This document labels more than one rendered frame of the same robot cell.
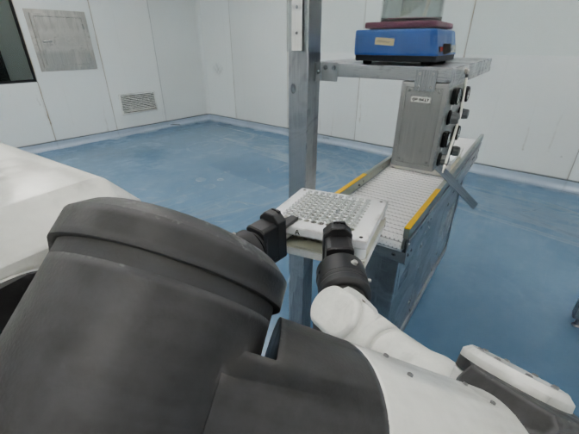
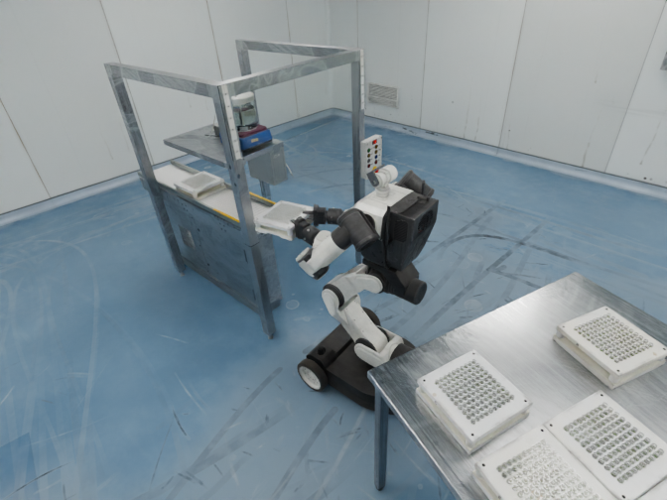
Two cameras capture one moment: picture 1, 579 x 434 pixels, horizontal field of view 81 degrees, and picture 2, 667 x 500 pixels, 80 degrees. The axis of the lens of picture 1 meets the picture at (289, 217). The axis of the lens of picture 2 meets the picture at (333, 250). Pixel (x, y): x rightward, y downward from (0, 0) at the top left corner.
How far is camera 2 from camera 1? 1.90 m
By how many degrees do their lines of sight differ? 68
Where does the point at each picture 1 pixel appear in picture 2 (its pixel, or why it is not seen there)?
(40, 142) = not seen: outside the picture
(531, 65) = (70, 91)
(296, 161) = (247, 209)
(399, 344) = not seen: hidden behind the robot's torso
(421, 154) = (282, 175)
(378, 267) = (264, 241)
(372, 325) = not seen: hidden behind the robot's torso
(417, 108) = (276, 159)
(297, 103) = (242, 182)
